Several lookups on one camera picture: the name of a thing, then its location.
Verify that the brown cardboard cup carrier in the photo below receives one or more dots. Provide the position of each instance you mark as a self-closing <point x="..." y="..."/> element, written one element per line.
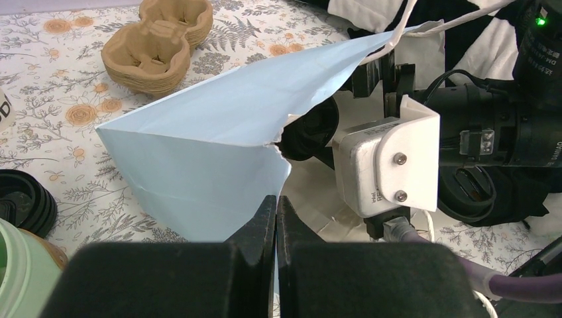
<point x="153" y="55"/>

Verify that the black white checkered blanket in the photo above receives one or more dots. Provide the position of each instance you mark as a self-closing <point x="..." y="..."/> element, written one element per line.
<point x="486" y="47"/>

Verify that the stack of black lids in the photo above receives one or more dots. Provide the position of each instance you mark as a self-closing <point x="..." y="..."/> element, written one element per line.
<point x="26" y="204"/>

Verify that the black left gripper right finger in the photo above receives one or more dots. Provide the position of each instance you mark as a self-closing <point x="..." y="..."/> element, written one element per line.
<point x="291" y="230"/>

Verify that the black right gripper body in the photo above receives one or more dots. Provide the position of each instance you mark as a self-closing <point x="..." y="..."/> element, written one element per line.
<point x="488" y="122"/>

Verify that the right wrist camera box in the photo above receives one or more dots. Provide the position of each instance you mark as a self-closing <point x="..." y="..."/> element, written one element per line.
<point x="388" y="163"/>

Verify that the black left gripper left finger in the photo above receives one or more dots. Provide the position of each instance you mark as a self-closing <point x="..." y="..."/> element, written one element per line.
<point x="252" y="281"/>

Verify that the black cup lid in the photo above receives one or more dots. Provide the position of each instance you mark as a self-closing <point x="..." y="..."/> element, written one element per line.
<point x="465" y="194"/>
<point x="309" y="134"/>

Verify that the floral table mat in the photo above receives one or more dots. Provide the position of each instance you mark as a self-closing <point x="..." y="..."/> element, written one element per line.
<point x="52" y="72"/>

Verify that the stack of white paper cups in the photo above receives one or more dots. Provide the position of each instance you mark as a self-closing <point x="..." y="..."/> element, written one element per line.
<point x="7" y="112"/>

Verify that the green cup holder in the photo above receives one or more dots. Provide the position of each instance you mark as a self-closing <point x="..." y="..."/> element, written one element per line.
<point x="30" y="268"/>

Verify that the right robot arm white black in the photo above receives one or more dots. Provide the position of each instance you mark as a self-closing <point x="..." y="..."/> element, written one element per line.
<point x="542" y="39"/>

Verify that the light blue paper bag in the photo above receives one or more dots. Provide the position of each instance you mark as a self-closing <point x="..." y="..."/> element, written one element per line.
<point x="202" y="159"/>

